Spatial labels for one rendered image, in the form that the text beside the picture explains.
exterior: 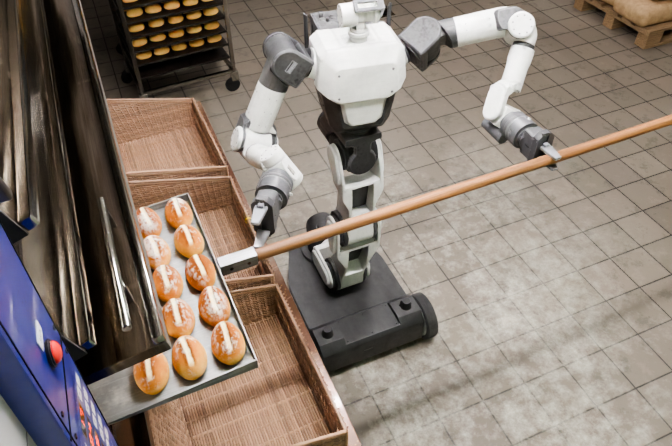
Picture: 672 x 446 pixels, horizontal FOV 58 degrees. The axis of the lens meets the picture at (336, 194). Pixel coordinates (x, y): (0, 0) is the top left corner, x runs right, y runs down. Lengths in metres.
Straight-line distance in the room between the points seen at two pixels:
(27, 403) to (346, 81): 1.31
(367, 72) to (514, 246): 1.66
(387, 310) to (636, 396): 1.05
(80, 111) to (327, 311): 1.40
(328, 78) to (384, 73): 0.17
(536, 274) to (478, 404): 0.78
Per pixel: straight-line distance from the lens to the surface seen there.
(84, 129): 1.58
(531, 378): 2.74
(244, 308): 2.01
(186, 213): 1.53
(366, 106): 1.87
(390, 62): 1.80
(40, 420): 0.73
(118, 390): 1.31
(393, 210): 1.52
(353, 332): 2.52
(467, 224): 3.26
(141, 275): 1.13
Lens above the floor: 2.25
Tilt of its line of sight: 42 degrees down
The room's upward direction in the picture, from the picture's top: 1 degrees counter-clockwise
